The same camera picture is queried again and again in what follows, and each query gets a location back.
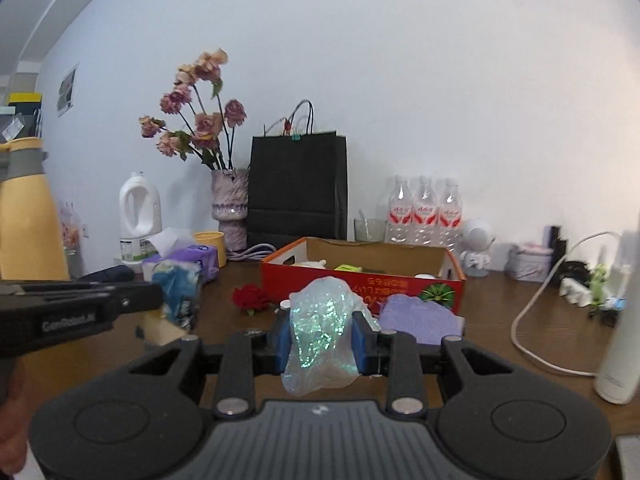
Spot dried rose bouquet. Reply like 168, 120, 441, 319
138, 48, 249, 171

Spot yellow thermos jug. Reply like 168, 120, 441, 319
0, 137, 72, 282

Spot clear water bottle red label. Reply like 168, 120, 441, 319
384, 175, 415, 244
412, 175, 441, 246
437, 178, 465, 252

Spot white pink round container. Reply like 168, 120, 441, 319
507, 242, 557, 284

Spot white cable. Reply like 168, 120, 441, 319
510, 231, 624, 377

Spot blue snack packet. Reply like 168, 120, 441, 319
151, 260, 204, 332

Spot purple cloth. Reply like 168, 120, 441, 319
378, 293, 464, 346

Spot clear glass cup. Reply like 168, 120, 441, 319
353, 217, 389, 244

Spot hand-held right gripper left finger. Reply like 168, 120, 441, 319
130, 311, 292, 419

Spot black cosmetic bottle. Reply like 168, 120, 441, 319
544, 224, 569, 267

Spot wall poster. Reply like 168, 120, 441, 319
55, 63, 80, 119

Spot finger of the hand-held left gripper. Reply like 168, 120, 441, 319
99, 282, 164, 319

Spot dark navy cloth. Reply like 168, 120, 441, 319
80, 265, 136, 284

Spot white plastic jug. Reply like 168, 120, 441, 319
118, 172, 164, 264

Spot red cardboard box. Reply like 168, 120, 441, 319
259, 236, 467, 317

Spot clear flower wrap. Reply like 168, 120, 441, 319
59, 202, 84, 257

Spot red fabric flower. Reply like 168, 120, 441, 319
232, 283, 274, 316

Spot pink mottled vase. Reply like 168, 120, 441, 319
210, 168, 250, 254

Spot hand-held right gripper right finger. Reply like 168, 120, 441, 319
351, 311, 515, 415

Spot purple tissue pack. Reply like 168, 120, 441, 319
142, 227, 221, 287

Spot person's left hand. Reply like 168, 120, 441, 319
0, 397, 29, 477

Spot yellow black box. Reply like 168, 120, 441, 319
0, 92, 44, 120

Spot yellow plastic cup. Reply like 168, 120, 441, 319
192, 231, 229, 269

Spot lilac cable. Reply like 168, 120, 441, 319
226, 243, 277, 262

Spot iridescent plastic bag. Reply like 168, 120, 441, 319
281, 276, 382, 398

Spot tall white bottle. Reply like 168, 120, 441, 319
593, 229, 640, 405

